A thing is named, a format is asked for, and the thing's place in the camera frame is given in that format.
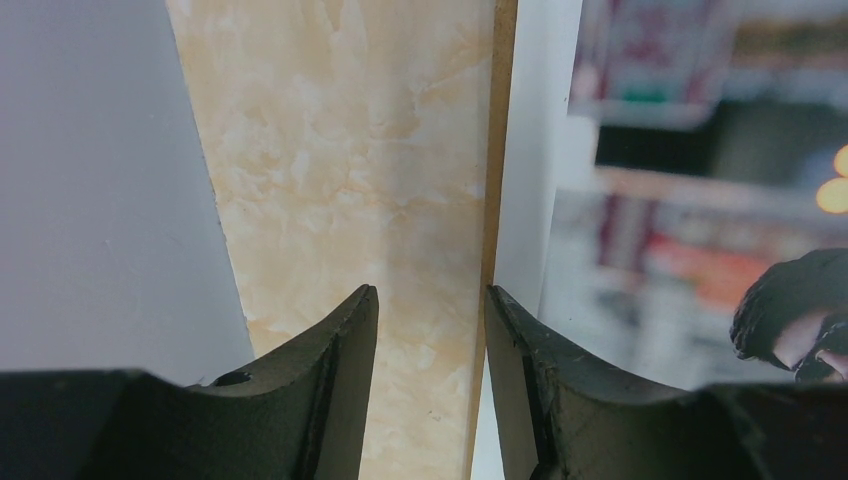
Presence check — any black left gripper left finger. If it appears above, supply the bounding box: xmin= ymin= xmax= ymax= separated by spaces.
xmin=1 ymin=285 xmax=379 ymax=479

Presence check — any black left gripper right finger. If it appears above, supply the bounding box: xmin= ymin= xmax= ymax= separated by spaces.
xmin=484 ymin=286 xmax=847 ymax=479

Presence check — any printed colour photo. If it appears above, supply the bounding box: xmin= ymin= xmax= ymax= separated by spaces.
xmin=473 ymin=1 xmax=847 ymax=479

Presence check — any brown cardboard backing board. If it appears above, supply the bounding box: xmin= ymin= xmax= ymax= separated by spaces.
xmin=463 ymin=0 xmax=518 ymax=479

